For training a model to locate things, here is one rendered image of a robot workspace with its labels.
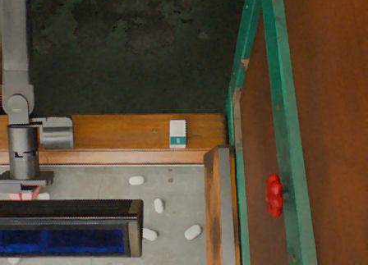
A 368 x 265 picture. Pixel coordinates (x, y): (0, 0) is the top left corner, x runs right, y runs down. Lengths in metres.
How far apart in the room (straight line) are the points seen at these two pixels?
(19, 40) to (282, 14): 0.52
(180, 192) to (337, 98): 0.66
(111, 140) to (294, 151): 0.62
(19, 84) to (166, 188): 0.37
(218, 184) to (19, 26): 0.47
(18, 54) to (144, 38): 1.26
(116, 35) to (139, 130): 1.16
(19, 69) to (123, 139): 0.28
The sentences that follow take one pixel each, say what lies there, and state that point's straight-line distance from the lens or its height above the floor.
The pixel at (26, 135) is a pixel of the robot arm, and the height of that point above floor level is 0.89.
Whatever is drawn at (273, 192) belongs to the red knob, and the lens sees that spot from 0.45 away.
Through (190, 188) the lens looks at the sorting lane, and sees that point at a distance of 0.98.
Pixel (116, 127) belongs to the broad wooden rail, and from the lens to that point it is 1.02.
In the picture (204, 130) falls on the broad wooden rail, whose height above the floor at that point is 0.76.
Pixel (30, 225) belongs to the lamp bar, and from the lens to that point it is 0.62.
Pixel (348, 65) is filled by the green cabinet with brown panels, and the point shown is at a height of 1.41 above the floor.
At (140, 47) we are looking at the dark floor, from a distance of 2.07.
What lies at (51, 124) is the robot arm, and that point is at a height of 0.89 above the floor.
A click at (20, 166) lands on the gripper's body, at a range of 0.93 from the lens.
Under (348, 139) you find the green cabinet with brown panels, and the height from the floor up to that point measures 1.38.
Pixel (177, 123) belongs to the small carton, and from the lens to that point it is 0.99.
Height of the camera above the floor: 1.68
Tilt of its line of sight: 65 degrees down
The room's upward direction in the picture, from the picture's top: 2 degrees counter-clockwise
